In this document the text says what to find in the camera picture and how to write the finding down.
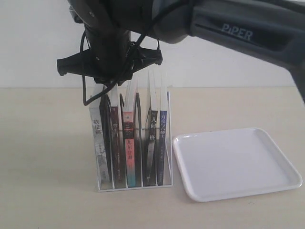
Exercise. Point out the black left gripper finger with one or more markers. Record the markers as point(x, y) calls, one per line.
point(105, 118)

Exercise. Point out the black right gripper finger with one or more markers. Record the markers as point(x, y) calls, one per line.
point(138, 141)

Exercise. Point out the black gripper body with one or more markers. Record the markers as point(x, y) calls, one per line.
point(110, 57)

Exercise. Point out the blue moon cover book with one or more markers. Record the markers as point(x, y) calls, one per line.
point(162, 156)

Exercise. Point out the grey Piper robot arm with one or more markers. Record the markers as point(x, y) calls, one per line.
point(270, 30)

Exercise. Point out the grey white spine book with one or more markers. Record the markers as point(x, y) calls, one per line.
point(99, 144)

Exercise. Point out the black spine book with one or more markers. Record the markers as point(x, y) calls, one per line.
point(150, 136)

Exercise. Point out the red teal spine book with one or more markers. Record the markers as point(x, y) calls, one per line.
point(129, 132)

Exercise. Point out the dark red spine book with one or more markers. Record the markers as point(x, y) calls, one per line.
point(118, 159)

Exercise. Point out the white plastic tray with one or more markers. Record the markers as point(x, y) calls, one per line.
point(234, 163)

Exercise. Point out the white wire book rack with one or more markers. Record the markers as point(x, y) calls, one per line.
point(168, 179)

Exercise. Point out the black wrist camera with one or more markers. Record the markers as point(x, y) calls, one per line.
point(75, 16)

